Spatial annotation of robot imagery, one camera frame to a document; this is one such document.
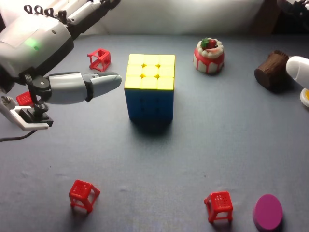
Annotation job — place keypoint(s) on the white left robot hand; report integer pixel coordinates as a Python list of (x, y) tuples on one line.
[(36, 36)]

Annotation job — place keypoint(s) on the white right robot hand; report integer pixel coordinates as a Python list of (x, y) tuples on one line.
[(298, 68)]

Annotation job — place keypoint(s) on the multicoloured puzzle cube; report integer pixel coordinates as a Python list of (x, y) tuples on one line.
[(149, 101)]

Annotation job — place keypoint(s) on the brown toy log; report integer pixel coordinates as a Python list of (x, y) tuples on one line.
[(271, 71)]

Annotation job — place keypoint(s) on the toy fried egg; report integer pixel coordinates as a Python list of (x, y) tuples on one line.
[(305, 97)]

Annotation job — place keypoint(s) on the small red plastic stool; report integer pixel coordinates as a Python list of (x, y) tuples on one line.
[(24, 99), (82, 193), (219, 205), (99, 59)]

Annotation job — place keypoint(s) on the toy strawberry cake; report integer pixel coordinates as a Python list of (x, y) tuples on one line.
[(208, 60)]

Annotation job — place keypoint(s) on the magenta round disc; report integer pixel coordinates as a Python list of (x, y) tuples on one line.
[(268, 211)]

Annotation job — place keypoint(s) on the grey table cloth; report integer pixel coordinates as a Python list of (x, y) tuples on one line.
[(154, 157)]

